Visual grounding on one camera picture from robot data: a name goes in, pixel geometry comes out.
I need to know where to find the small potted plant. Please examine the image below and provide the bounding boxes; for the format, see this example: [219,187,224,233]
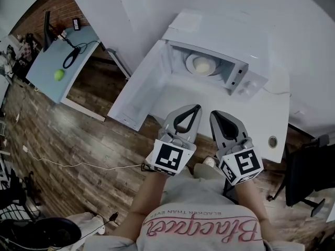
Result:
[55,19,69,40]

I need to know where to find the white microwave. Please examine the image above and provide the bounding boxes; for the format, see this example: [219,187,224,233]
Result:
[107,8,271,132]

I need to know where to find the white perforated shoe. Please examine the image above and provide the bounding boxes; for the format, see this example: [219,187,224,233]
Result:
[202,155,219,168]

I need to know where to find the person's right forearm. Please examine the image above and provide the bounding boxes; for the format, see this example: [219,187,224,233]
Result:
[234,179,278,242]

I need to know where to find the person's beige trousers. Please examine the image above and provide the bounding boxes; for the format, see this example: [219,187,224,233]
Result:
[193,162,226,183]

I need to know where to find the black office chair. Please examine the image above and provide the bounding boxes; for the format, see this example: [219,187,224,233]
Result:
[269,134,335,218]

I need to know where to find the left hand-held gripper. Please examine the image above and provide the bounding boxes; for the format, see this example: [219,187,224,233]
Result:
[146,104,203,177]

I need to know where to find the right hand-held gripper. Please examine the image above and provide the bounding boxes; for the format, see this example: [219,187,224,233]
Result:
[209,110,264,186]

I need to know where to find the long white floor cable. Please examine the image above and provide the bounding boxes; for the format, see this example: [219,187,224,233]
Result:
[25,149,148,171]

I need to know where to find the person's white printed t-shirt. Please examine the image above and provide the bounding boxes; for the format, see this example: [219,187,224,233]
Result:
[83,175,306,251]

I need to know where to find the black monitor cable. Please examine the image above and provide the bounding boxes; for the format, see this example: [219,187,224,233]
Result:
[75,39,102,55]

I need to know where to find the white folded cloth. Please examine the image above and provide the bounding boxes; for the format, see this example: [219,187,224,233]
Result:
[168,12,204,34]

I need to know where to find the light blue table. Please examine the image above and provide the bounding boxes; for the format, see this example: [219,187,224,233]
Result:
[25,25,132,122]

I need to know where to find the person's left forearm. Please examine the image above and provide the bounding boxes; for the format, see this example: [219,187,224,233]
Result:
[110,169,169,236]

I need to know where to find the white desk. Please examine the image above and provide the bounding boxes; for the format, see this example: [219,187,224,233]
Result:
[144,83,292,164]

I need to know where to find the white plate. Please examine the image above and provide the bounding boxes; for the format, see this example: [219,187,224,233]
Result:
[185,53,220,77]

